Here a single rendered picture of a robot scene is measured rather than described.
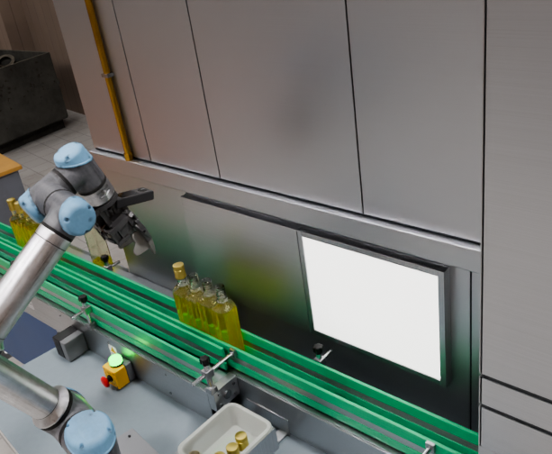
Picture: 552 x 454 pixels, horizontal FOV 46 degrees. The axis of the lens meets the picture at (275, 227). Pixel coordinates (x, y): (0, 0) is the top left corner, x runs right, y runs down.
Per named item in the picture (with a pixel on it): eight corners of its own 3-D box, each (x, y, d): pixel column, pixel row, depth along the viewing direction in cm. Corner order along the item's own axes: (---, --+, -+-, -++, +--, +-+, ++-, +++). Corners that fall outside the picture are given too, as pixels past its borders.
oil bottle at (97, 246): (115, 267, 259) (97, 209, 247) (105, 275, 255) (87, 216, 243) (104, 266, 262) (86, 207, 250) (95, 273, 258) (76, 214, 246)
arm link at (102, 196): (95, 171, 160) (113, 177, 155) (104, 185, 163) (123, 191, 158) (72, 192, 157) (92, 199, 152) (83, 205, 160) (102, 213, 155)
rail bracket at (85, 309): (99, 328, 225) (88, 295, 219) (81, 339, 220) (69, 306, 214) (92, 323, 228) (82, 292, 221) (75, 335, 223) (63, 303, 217)
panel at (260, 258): (451, 380, 165) (449, 266, 149) (446, 387, 163) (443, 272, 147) (207, 283, 221) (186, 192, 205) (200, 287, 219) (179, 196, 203)
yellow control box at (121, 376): (136, 378, 218) (131, 361, 215) (118, 392, 213) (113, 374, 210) (123, 371, 222) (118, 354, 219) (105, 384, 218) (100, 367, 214)
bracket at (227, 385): (241, 394, 195) (238, 376, 192) (219, 413, 189) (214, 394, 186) (232, 389, 197) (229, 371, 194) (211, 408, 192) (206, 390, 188)
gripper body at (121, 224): (104, 241, 167) (78, 208, 160) (127, 218, 171) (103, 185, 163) (122, 249, 162) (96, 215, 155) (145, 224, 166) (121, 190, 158)
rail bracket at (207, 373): (241, 372, 193) (234, 338, 187) (200, 406, 183) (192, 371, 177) (234, 368, 195) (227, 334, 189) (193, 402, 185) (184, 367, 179)
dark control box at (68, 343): (89, 350, 235) (83, 331, 231) (70, 363, 230) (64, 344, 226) (76, 343, 241) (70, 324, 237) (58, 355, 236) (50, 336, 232)
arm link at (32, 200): (29, 209, 140) (68, 177, 144) (10, 195, 148) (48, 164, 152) (50, 234, 145) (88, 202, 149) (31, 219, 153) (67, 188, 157)
